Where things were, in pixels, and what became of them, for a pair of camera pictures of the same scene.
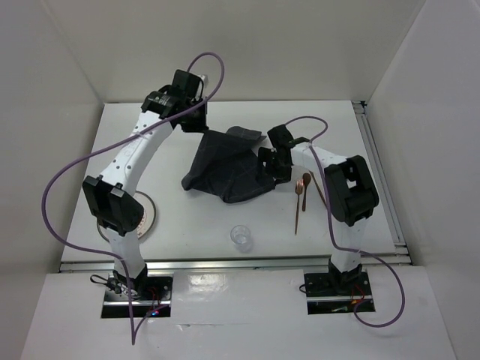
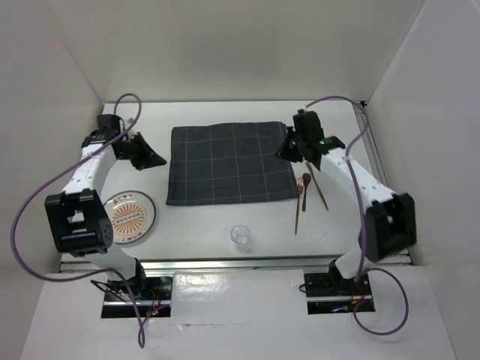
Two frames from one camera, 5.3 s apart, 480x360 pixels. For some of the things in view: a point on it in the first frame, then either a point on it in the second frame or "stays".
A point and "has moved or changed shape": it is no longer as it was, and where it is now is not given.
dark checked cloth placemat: x=226 y=165 has moved or changed shape
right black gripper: x=265 y=154 to x=283 y=152
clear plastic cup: x=241 y=235 stays
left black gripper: x=199 y=127 to x=148 y=158
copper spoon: x=298 y=188 stays
